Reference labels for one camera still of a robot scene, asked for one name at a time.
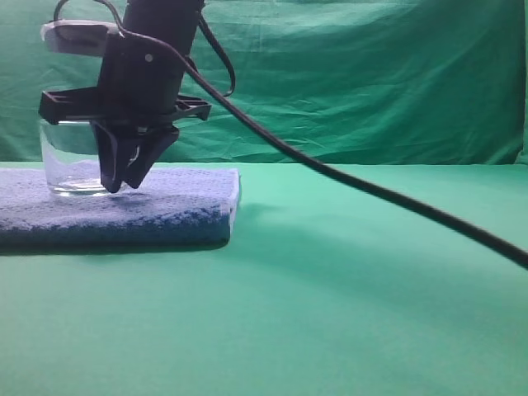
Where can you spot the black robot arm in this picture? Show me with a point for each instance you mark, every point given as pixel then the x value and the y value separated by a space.
pixel 140 18

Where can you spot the folded blue towel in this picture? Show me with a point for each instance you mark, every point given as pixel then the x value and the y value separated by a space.
pixel 175 206

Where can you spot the green backdrop cloth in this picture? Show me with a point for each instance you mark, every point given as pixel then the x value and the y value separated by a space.
pixel 366 82

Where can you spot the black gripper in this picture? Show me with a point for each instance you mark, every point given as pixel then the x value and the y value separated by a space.
pixel 139 86

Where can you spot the transparent glass cup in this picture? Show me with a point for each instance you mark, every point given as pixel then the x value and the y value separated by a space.
pixel 70 158

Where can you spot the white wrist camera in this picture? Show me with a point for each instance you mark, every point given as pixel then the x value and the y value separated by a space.
pixel 79 37

